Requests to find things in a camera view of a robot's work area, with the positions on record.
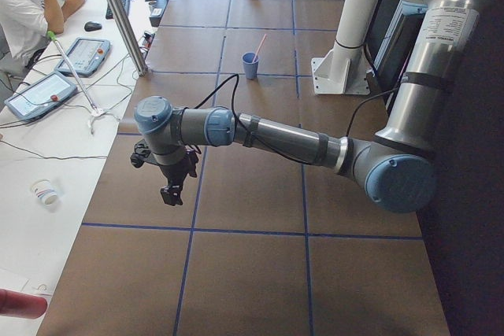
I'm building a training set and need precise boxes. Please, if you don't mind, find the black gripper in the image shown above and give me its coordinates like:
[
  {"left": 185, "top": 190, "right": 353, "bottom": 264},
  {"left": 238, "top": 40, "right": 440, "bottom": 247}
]
[{"left": 155, "top": 149, "right": 198, "bottom": 205}]

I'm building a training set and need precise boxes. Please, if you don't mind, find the blue ribbed plastic cup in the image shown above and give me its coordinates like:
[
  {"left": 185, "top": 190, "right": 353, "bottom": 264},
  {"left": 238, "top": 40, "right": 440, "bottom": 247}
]
[{"left": 242, "top": 52, "right": 259, "bottom": 79}]

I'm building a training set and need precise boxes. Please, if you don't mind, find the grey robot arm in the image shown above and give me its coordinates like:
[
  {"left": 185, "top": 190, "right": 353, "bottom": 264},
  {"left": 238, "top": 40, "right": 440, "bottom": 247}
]
[{"left": 130, "top": 0, "right": 496, "bottom": 212}]

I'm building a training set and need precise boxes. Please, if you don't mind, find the white paper cup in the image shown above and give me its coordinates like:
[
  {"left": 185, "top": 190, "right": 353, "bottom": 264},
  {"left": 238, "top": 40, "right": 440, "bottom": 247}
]
[{"left": 31, "top": 179, "right": 58, "bottom": 205}]

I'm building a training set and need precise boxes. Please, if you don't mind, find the near teach pendant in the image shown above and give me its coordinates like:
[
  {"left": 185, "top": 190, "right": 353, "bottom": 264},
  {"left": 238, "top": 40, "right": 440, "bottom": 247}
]
[{"left": 4, "top": 72, "right": 77, "bottom": 120}]

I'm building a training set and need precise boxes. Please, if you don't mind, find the teach pendant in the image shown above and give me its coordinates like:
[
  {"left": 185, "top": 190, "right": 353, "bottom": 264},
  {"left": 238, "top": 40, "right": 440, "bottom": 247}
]
[
  {"left": 4, "top": 72, "right": 77, "bottom": 120},
  {"left": 66, "top": 38, "right": 111, "bottom": 78}
]

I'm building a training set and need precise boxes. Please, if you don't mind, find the far teach pendant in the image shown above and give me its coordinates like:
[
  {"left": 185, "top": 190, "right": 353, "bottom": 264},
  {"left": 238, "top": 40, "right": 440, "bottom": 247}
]
[{"left": 66, "top": 38, "right": 111, "bottom": 78}]

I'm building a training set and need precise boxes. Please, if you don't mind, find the black computer mouse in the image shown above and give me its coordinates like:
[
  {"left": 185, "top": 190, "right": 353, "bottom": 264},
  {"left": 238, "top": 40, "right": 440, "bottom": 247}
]
[{"left": 83, "top": 21, "right": 102, "bottom": 32}]

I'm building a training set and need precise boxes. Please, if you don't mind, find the red cylinder object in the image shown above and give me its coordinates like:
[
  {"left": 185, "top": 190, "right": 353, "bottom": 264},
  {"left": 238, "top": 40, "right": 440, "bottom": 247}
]
[{"left": 1, "top": 289, "right": 48, "bottom": 319}]

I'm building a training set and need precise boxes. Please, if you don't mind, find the green tipped metal rod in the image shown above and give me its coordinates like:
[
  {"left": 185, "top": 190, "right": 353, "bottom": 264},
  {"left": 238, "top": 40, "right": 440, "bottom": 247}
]
[{"left": 46, "top": 31, "right": 105, "bottom": 117}]

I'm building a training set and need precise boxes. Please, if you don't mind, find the white mounting pillar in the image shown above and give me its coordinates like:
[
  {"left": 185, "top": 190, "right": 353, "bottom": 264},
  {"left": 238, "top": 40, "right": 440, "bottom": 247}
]
[{"left": 311, "top": 0, "right": 378, "bottom": 95}]

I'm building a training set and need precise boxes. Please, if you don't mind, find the seated person white shirt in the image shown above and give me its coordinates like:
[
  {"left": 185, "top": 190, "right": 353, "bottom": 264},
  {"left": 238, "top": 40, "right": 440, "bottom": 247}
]
[{"left": 1, "top": 0, "right": 85, "bottom": 68}]

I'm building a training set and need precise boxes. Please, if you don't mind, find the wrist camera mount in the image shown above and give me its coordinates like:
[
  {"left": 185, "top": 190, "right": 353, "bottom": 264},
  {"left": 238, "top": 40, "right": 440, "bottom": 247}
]
[{"left": 130, "top": 139, "right": 157, "bottom": 168}]

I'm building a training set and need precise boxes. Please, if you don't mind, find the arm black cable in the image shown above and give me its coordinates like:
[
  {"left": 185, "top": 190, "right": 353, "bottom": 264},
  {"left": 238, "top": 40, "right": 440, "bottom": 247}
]
[{"left": 192, "top": 72, "right": 398, "bottom": 165}]

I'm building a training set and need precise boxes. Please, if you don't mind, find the aluminium frame post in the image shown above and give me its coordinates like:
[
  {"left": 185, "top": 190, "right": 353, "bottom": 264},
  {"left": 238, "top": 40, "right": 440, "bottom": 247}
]
[{"left": 107, "top": 0, "right": 148, "bottom": 77}]

